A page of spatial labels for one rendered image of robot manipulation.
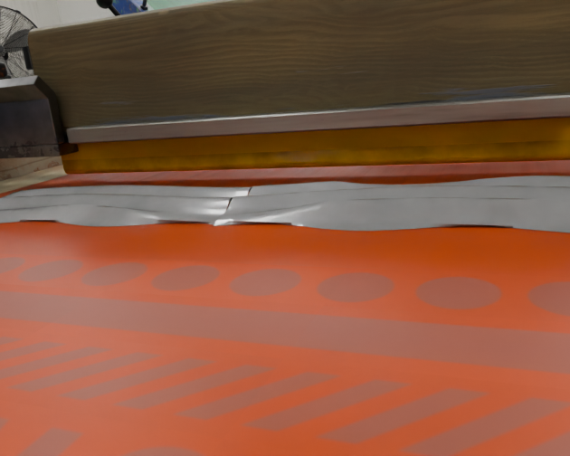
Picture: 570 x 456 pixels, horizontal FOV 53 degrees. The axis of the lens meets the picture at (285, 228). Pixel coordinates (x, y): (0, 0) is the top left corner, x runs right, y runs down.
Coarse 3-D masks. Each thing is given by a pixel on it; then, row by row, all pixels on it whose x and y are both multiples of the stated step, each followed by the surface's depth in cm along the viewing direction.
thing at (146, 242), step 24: (264, 168) 39; (288, 168) 38; (0, 240) 27; (24, 240) 26; (48, 240) 26; (72, 240) 25; (96, 240) 25; (120, 240) 25; (144, 240) 24; (168, 240) 24
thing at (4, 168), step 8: (0, 160) 45; (8, 160) 46; (16, 160) 46; (24, 160) 47; (32, 160) 48; (40, 160) 49; (48, 160) 50; (56, 160) 50; (0, 168) 45; (8, 168) 46; (16, 168) 46; (24, 168) 47; (32, 168) 48; (40, 168) 49; (0, 176) 45; (8, 176) 46
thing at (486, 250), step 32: (256, 224) 25; (192, 256) 21; (224, 256) 21; (256, 256) 21; (288, 256) 20; (320, 256) 20; (352, 256) 20; (384, 256) 19; (416, 256) 19; (448, 256) 19; (480, 256) 18; (512, 256) 18; (544, 256) 18
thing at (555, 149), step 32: (64, 160) 41; (96, 160) 40; (128, 160) 39; (160, 160) 38; (192, 160) 37; (224, 160) 36; (256, 160) 35; (288, 160) 34; (320, 160) 34; (352, 160) 33; (384, 160) 32; (416, 160) 32; (448, 160) 31; (480, 160) 30; (512, 160) 30; (544, 160) 30
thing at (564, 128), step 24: (528, 120) 29; (552, 120) 29; (96, 144) 39; (120, 144) 39; (144, 144) 38; (168, 144) 37; (192, 144) 37; (216, 144) 36; (240, 144) 35; (264, 144) 35; (288, 144) 34; (312, 144) 34; (336, 144) 33; (360, 144) 32; (384, 144) 32; (408, 144) 32; (432, 144) 31; (456, 144) 31
